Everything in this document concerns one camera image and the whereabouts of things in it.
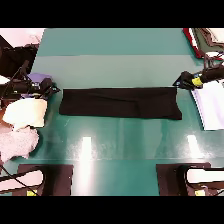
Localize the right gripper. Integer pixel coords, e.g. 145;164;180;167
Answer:
172;70;204;91

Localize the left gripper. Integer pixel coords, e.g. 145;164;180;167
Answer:
39;77;62;98

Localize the black shirt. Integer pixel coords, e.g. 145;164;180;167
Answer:
58;86;183;121

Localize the purple garment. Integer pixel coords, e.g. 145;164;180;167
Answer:
20;72;54;99

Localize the white garment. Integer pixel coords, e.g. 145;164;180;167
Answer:
190;79;224;131

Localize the cream garment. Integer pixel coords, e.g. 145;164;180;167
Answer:
2;97;49;132

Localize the red garment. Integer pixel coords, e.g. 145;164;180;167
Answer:
182;28;224;62

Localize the dark green garment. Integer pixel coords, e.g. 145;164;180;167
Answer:
194;28;224;55

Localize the pale pink fluffy garment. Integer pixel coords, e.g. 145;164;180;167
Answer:
0;125;41;164

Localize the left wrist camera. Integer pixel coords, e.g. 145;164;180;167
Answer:
19;59;32;82

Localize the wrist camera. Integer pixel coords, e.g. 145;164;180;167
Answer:
202;50;224;69
19;59;32;82

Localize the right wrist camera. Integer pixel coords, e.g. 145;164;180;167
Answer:
202;50;224;69

